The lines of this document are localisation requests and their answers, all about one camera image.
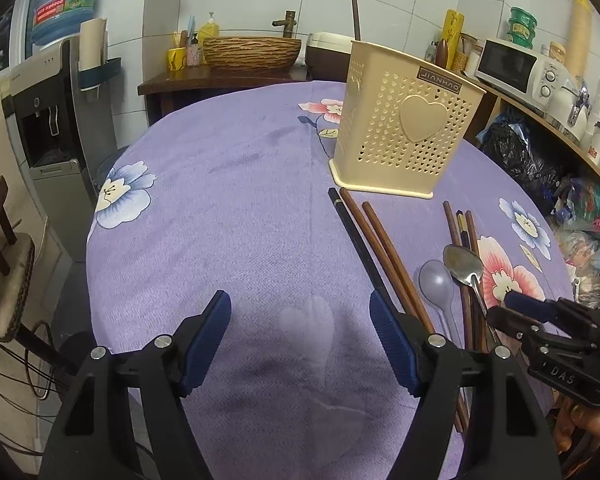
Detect purple plastic spoon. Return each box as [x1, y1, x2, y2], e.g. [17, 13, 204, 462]
[418, 260, 463, 348]

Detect brown wooden chopstick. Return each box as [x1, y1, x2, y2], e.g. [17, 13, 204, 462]
[465, 210, 490, 351]
[443, 200, 474, 350]
[340, 188, 422, 323]
[362, 202, 436, 334]

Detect metal spoon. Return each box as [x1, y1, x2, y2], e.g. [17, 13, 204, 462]
[442, 244, 502, 346]

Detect right hand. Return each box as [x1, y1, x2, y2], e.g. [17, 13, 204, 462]
[554, 398, 600, 454]

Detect colourful plastic bags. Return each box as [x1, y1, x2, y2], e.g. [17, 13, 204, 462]
[550, 177, 600, 309]

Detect purple floral tablecloth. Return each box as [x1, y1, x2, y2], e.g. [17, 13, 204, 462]
[83, 79, 577, 480]

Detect black garbage bag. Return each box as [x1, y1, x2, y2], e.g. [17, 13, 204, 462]
[477, 107, 565, 209]

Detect white electric kettle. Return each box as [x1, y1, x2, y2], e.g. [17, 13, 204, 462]
[545, 78, 590, 143]

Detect wooden shelf unit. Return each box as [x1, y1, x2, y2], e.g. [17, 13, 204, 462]
[465, 78, 600, 184]

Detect wooden stool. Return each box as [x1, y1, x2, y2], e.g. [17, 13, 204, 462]
[0, 177, 35, 344]

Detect beige perforated cutlery holder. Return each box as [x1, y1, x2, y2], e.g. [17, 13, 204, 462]
[329, 40, 484, 200]

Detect white microwave oven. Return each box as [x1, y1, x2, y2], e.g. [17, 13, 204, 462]
[475, 39, 576, 113]

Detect dark wooden sink cabinet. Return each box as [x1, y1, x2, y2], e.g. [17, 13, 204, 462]
[137, 65, 310, 126]

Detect tall beige roll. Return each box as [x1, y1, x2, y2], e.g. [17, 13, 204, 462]
[565, 0, 593, 77]

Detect water dispenser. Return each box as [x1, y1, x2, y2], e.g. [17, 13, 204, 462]
[9, 36, 118, 262]

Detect yellow mug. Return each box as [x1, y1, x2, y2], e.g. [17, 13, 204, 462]
[166, 47, 187, 72]

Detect green stacked containers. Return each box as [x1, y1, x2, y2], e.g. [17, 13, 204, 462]
[506, 6, 538, 49]

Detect white brown rice cooker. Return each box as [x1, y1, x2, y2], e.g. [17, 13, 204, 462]
[304, 32, 353, 82]

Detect yellow soap bottle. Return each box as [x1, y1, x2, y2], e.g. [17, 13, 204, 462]
[197, 12, 220, 48]

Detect yellow tall box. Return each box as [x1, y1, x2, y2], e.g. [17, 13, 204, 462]
[441, 9, 465, 70]

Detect paper cup stack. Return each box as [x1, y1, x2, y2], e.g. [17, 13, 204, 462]
[79, 18, 107, 72]

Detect bronze faucet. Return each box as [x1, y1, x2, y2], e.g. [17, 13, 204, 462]
[272, 10, 297, 39]

